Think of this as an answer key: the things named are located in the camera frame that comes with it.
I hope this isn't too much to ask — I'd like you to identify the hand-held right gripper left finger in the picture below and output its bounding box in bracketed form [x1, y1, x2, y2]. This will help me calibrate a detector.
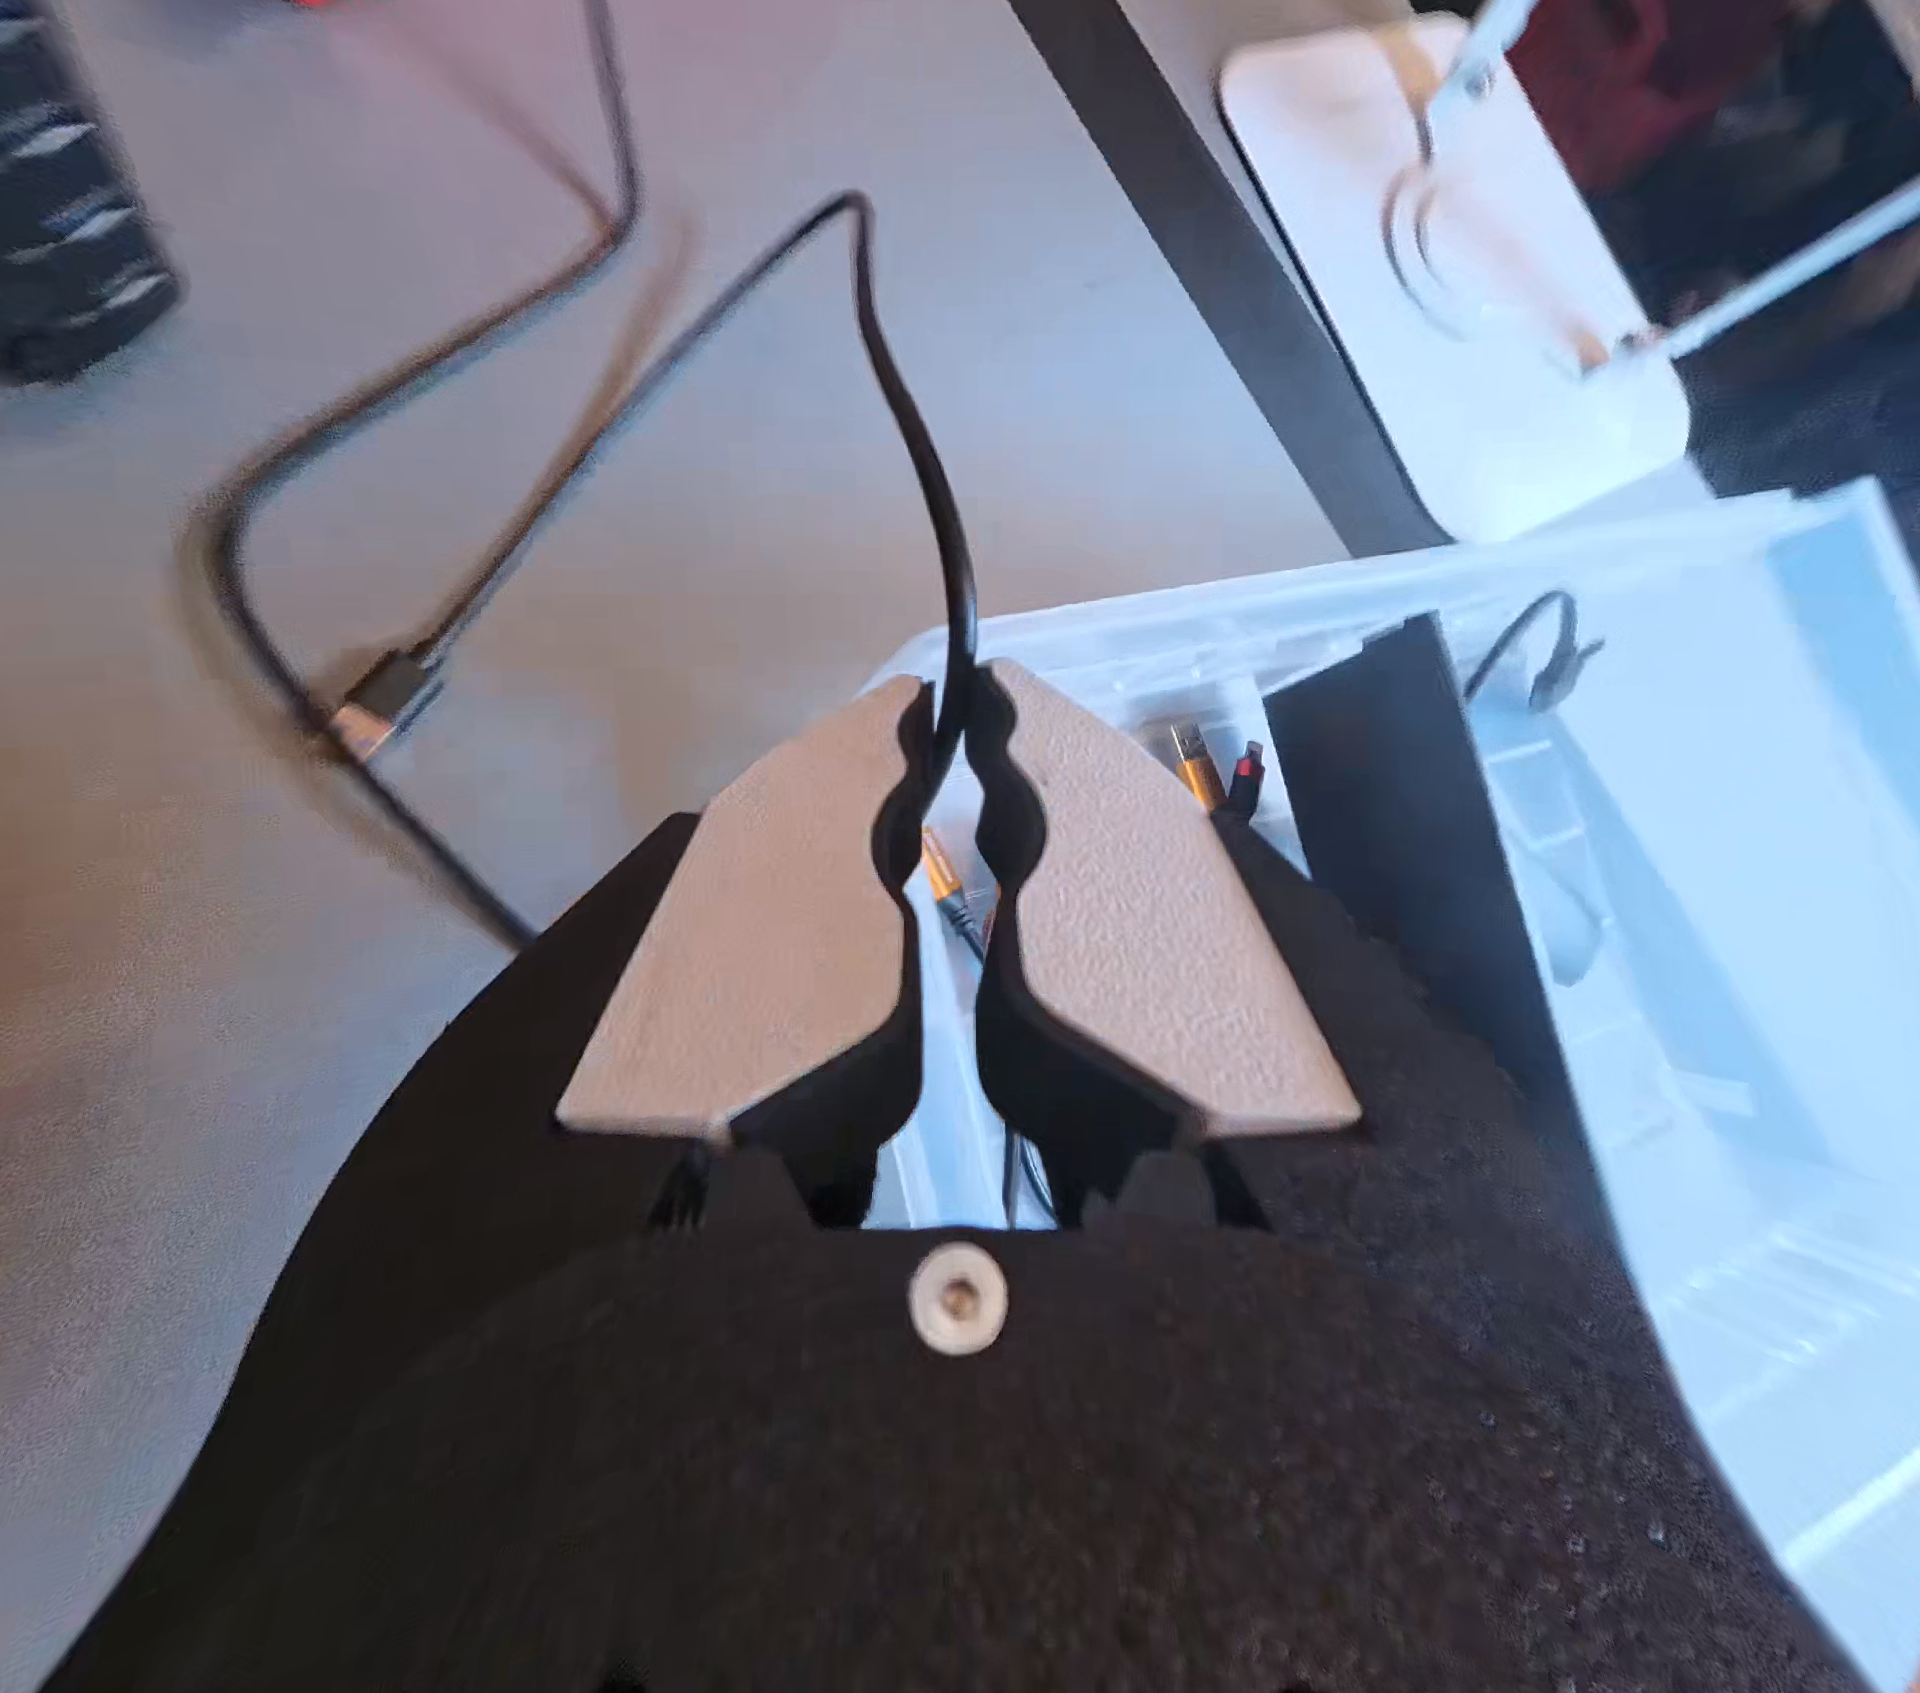
[554, 676, 941, 1144]

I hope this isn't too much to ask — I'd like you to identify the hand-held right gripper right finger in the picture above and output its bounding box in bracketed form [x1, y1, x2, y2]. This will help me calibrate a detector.
[965, 660, 1367, 1144]

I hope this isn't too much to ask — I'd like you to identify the black cable with silver plug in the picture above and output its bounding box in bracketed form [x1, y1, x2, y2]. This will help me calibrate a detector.
[330, 189, 983, 809]

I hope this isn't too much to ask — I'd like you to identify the clear plastic bin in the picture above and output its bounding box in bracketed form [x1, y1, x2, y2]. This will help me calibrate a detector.
[860, 477, 1920, 1693]

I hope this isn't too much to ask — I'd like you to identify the black bin divider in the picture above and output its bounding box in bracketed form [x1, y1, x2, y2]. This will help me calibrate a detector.
[1267, 609, 1587, 1129]

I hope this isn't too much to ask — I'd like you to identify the white board stand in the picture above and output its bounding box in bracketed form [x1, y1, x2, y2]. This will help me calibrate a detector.
[1217, 0, 1920, 548]

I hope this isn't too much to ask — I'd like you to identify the black chair armrest pad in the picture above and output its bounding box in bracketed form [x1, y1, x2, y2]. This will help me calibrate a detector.
[0, 0, 185, 387]

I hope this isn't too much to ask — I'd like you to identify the thick black cable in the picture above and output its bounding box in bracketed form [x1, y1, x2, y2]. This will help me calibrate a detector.
[210, 0, 639, 951]

